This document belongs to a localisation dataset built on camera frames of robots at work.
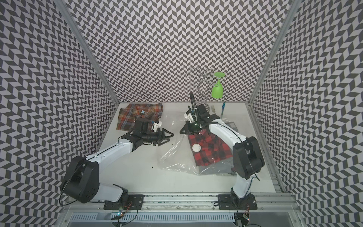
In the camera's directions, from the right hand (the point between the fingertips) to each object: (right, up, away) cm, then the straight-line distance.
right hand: (181, 134), depth 82 cm
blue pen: (+33, +18, +33) cm, 50 cm away
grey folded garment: (+24, -19, -2) cm, 31 cm away
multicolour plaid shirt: (-41, +10, +20) cm, 47 cm away
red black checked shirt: (+17, -10, +6) cm, 20 cm away
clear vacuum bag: (-2, -10, -5) cm, 12 cm away
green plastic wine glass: (+24, +28, +13) cm, 39 cm away
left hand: (-5, -2, -1) cm, 6 cm away
